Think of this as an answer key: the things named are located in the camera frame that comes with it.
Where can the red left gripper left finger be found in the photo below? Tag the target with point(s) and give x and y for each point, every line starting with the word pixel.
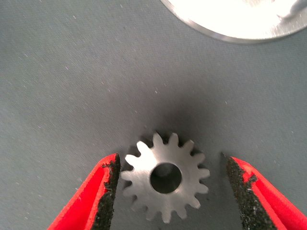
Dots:
pixel 91 198

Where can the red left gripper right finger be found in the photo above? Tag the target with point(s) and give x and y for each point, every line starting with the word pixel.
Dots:
pixel 263 206

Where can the small steel planetary gear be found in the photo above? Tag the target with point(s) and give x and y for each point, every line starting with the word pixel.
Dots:
pixel 144 172

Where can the round metal carrier plate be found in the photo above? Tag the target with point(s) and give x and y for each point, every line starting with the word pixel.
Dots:
pixel 227 19

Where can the dark grey table cloth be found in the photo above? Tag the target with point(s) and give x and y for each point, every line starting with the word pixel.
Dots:
pixel 72 72

